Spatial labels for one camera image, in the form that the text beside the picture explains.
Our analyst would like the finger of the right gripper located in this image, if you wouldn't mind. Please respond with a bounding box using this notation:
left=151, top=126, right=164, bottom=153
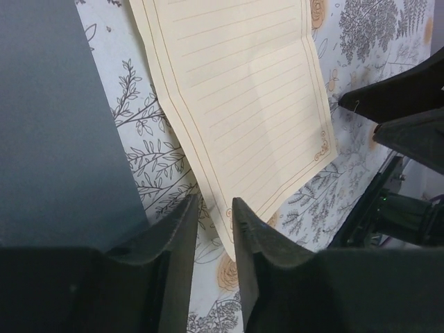
left=339, top=49, right=444, bottom=123

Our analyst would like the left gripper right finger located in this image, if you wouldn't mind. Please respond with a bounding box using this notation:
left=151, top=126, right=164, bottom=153
left=232, top=198, right=443, bottom=332

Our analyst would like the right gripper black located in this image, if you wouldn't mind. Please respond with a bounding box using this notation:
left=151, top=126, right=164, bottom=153
left=328, top=108, right=443, bottom=248

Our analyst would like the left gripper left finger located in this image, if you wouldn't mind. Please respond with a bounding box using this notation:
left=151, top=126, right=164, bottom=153
left=1, top=195, right=198, bottom=332

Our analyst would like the grey envelope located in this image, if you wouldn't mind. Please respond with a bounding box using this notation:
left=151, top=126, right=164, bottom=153
left=1, top=1, right=148, bottom=250

